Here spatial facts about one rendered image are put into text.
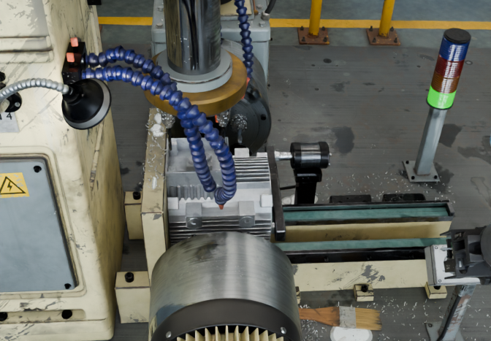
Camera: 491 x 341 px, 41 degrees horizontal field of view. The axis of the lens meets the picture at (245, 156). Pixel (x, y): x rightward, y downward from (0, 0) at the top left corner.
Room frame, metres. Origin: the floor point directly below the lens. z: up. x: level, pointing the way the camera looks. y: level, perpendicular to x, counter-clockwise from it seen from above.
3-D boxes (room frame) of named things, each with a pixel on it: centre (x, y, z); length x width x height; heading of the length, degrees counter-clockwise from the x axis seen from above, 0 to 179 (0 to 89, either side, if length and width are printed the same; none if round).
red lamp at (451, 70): (1.28, -0.46, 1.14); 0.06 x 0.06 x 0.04
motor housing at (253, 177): (0.94, 0.05, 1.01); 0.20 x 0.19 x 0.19; 94
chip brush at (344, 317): (0.82, -0.19, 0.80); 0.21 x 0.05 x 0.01; 86
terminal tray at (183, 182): (0.94, 0.09, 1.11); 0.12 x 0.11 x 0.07; 94
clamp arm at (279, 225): (0.98, -0.06, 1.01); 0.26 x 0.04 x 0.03; 4
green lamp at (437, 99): (1.28, -0.46, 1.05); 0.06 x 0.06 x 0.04
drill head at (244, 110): (1.27, 0.08, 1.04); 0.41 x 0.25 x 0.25; 4
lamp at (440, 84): (1.28, -0.46, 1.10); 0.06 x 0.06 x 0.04
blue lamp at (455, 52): (1.28, -0.46, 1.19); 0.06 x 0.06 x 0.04
